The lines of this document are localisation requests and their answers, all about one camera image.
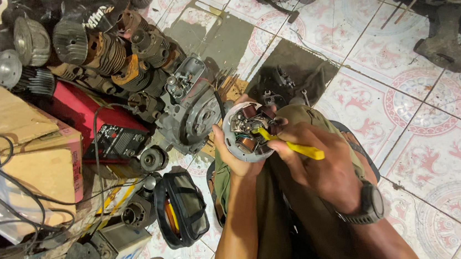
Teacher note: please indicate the grey round finned cover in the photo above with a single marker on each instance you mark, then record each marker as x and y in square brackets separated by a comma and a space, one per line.
[6, 69]

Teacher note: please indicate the small dark engine part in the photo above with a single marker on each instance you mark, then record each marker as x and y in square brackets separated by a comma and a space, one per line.
[284, 76]

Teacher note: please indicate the small metal wrench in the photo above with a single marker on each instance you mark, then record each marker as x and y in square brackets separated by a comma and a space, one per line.
[305, 97]

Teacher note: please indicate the dark rusty machine frame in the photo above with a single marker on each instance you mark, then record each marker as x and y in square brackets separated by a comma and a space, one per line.
[450, 44]

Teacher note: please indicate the red welding machine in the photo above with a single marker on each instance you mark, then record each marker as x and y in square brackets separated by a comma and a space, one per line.
[77, 112]

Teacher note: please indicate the dark cylinder with round port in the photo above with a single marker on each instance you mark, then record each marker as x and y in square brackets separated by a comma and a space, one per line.
[138, 211]

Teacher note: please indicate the brown cardboard box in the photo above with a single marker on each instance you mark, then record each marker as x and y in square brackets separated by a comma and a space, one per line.
[44, 159]

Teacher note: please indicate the bundle of thin metal rods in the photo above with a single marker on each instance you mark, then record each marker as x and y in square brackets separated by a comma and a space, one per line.
[225, 81]

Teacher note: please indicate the person's left hand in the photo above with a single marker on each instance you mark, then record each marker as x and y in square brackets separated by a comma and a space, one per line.
[235, 165]

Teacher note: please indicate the person's right hand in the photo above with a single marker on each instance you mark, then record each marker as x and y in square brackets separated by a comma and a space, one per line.
[323, 166]

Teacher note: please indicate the black zip tool pouch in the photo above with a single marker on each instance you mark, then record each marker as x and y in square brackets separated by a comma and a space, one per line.
[192, 209]

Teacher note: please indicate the pile of finned engine cylinders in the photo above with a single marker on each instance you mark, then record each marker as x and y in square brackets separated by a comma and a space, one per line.
[124, 57]

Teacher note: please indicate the round stator plate with coils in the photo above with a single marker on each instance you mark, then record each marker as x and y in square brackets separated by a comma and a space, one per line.
[233, 146]

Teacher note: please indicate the black wristwatch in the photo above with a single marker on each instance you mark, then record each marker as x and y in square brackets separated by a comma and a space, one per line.
[370, 204]

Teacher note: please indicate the white and blue box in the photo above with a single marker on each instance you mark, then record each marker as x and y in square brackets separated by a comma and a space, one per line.
[124, 245]

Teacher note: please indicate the grey engine crankcase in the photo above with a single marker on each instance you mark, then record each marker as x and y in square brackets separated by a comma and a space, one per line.
[192, 109]

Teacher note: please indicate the dark metal bracket part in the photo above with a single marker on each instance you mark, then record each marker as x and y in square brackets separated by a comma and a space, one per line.
[273, 98]

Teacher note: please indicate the grey finned cylinder head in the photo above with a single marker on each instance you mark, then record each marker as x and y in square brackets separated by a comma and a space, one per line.
[32, 41]

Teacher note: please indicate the brown cardboard piece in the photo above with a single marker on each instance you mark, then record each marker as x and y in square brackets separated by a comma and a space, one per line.
[238, 86]

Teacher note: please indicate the small dark engine cylinder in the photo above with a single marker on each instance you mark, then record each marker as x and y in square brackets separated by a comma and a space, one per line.
[153, 159]

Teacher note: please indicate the dark round gasket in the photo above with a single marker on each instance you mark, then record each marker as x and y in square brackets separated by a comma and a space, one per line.
[82, 256]

